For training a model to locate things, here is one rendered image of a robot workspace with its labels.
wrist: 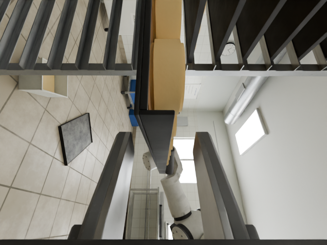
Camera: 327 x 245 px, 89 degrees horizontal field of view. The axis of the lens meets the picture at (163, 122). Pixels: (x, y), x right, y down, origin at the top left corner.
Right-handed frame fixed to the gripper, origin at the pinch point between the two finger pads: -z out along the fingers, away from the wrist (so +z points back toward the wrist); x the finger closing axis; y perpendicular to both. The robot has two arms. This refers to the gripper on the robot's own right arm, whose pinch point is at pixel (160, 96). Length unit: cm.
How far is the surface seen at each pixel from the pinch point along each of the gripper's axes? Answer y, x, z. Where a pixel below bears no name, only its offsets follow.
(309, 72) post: -8, 50, -6
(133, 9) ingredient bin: -236, -44, -60
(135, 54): -11.5, -9.0, -11.4
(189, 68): -7.6, 9.3, -7.5
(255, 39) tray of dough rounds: -2.1, 26.6, -16.2
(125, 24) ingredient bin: -247, -59, -42
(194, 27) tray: 1.6, 8.7, -18.7
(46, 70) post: -7.3, -38.6, -6.5
